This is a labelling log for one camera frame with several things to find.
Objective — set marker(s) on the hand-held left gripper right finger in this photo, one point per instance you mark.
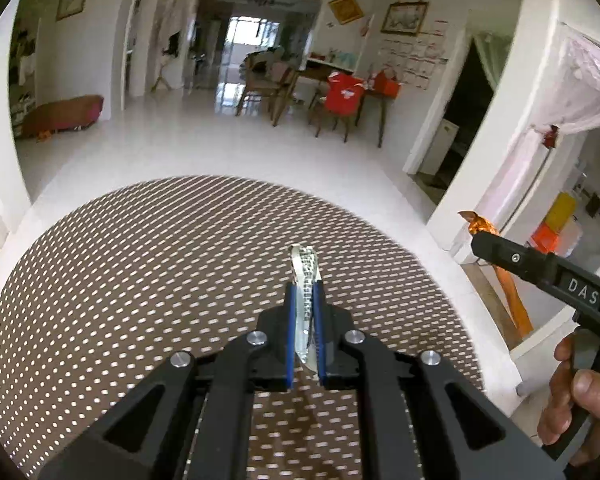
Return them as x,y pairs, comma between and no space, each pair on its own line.
319,332

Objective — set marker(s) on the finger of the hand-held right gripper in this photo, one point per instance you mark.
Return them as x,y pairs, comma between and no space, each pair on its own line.
515,260

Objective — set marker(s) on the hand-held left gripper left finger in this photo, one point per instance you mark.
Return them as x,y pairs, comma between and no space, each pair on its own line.
290,340

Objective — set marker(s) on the orange foil wrapper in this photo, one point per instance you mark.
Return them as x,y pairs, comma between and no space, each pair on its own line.
480,222

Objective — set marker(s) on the silver foil wrapper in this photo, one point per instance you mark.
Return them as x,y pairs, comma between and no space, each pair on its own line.
305,265

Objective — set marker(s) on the person's right hand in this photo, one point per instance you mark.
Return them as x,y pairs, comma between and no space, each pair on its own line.
592,392

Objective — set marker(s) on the orange box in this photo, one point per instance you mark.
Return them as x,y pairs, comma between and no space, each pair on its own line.
547,239

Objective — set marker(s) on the yellow box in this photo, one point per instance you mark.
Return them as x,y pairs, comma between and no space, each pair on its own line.
561,210

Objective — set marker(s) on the brown polka dot tablecloth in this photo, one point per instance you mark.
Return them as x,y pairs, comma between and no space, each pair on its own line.
180,270

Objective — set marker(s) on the white cabinet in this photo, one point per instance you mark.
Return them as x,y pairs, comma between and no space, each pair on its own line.
440,147

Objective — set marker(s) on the white lace curtain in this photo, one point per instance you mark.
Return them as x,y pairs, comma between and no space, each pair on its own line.
592,90

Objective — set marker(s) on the red bag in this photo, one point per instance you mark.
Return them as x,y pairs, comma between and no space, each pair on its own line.
386,84

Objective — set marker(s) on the wooden dining table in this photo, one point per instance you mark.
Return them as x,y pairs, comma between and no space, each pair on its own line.
370,95

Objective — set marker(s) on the chair with red cover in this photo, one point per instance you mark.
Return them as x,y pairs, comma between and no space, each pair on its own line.
342,97

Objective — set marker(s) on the wooden chair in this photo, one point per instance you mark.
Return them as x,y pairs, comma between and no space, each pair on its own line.
265,82

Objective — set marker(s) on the framed landscape picture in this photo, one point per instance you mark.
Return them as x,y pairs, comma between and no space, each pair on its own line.
405,17

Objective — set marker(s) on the gold square framed picture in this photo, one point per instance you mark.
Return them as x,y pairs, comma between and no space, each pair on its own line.
342,8

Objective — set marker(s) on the white folding stand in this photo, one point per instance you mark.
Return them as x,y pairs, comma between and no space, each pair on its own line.
166,60

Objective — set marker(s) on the brown floor cushion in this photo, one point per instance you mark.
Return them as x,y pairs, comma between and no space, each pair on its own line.
65,115

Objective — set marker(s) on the wall calendar sheets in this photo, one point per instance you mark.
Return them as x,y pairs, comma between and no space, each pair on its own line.
422,57

